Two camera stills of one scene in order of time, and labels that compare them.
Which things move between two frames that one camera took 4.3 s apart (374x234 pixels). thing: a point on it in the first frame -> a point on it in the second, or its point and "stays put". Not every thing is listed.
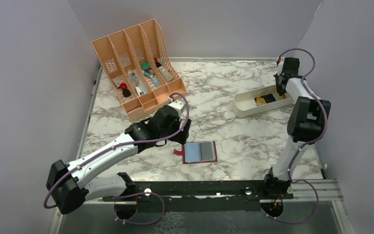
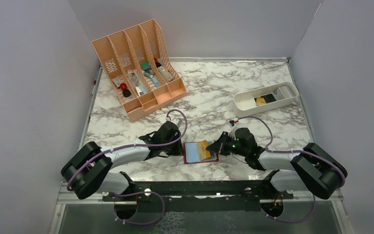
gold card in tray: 260,101 stays put
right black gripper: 279,90 -> 219,146
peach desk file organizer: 141,68 stays put
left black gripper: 182,138 -> 178,151
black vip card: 269,98 stays put
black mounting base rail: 191,196 stays put
